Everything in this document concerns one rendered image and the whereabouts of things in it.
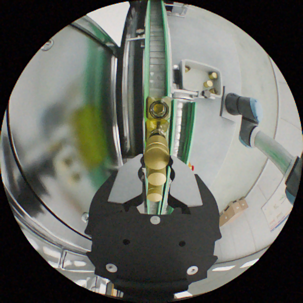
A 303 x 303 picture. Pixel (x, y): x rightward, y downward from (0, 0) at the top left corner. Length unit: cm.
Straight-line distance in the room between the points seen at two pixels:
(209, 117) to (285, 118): 340
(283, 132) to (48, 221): 386
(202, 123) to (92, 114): 55
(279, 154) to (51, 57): 59
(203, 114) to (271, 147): 42
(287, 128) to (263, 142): 325
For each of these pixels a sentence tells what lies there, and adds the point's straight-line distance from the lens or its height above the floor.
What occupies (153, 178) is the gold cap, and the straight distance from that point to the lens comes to 18.
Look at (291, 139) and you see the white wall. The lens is 366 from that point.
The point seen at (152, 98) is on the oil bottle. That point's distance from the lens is 20.
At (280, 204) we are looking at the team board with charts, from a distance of 388.
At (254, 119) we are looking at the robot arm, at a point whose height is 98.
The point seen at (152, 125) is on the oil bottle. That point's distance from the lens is 21.
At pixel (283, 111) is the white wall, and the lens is 385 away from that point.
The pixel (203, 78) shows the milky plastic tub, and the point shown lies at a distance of 61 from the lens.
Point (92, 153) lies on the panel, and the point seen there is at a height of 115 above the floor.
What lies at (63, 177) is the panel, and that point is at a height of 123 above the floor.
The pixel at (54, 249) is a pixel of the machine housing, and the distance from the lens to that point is 19.
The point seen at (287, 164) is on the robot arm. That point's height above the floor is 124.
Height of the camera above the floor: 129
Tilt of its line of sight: 62 degrees down
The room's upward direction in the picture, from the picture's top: 173 degrees counter-clockwise
